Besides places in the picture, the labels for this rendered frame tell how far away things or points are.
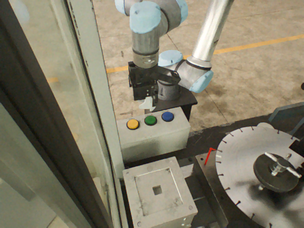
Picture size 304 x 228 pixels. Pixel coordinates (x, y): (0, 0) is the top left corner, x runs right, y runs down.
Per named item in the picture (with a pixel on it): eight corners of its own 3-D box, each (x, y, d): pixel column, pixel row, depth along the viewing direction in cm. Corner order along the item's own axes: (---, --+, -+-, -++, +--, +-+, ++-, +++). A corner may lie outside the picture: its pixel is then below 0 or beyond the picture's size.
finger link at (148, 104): (138, 112, 77) (136, 94, 70) (154, 109, 78) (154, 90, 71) (140, 119, 75) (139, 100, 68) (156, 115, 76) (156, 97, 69)
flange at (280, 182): (258, 148, 68) (262, 144, 66) (299, 166, 64) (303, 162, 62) (249, 177, 62) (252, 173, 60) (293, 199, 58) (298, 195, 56)
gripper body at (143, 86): (129, 87, 73) (126, 57, 64) (153, 83, 74) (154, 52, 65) (134, 103, 68) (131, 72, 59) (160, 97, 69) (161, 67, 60)
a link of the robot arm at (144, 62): (154, 39, 62) (163, 54, 57) (154, 53, 66) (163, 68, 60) (129, 43, 61) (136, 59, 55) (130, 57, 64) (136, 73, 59)
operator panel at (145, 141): (122, 164, 87) (118, 144, 75) (117, 142, 94) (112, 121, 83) (186, 148, 92) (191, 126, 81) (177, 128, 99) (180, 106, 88)
